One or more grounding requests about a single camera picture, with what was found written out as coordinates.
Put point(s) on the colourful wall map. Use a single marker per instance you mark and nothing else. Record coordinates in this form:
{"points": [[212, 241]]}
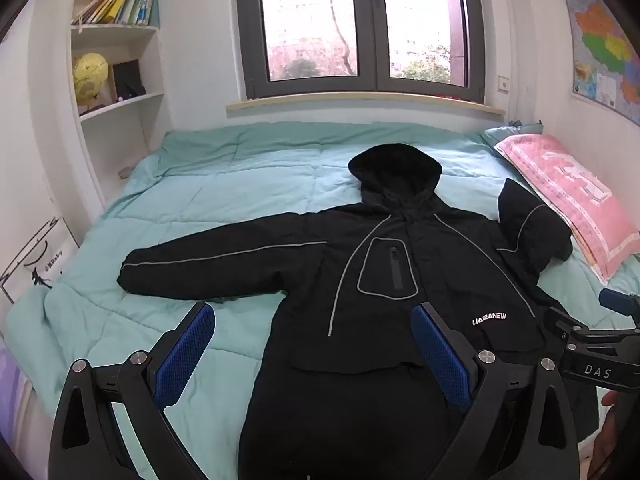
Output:
{"points": [[602, 45]]}

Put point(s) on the grey framed window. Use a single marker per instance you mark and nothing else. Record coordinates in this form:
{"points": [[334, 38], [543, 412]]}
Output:
{"points": [[365, 25]]}

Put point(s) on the pink pillow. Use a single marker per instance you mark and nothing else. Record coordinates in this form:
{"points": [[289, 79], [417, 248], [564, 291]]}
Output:
{"points": [[565, 185]]}

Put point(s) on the purple cloth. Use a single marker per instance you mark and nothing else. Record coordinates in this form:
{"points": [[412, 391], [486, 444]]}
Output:
{"points": [[12, 395]]}

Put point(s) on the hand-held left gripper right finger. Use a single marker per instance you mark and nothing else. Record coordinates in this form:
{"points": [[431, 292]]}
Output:
{"points": [[442, 355]]}

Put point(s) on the teal pillow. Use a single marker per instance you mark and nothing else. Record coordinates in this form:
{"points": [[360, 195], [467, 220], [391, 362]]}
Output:
{"points": [[510, 132]]}

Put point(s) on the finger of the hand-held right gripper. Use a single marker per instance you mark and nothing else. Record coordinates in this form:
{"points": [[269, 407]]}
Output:
{"points": [[575, 327], [620, 301]]}

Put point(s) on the beige window sill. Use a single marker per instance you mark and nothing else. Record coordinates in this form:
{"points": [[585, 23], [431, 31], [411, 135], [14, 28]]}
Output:
{"points": [[350, 105]]}

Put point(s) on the black hooded jacket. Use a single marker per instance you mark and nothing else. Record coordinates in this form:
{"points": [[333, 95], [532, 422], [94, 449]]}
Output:
{"points": [[350, 280]]}

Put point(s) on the white bookshelf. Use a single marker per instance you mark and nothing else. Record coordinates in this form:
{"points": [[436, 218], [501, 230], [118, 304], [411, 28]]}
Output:
{"points": [[125, 125]]}

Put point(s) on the white wall socket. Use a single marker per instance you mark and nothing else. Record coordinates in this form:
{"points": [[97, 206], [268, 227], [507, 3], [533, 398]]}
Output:
{"points": [[503, 83]]}

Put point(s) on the white bag with drawing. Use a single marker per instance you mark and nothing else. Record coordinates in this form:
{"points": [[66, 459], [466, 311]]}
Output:
{"points": [[35, 260]]}

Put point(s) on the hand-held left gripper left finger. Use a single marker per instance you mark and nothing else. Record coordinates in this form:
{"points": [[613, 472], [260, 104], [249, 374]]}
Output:
{"points": [[182, 355]]}

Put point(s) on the light green quilt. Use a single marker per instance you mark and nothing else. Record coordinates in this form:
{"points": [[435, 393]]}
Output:
{"points": [[240, 195]]}

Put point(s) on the person's right hand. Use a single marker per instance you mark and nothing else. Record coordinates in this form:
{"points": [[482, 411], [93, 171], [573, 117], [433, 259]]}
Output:
{"points": [[607, 440]]}

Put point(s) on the yellow globe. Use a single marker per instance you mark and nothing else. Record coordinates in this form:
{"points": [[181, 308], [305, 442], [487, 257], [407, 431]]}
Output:
{"points": [[90, 77]]}

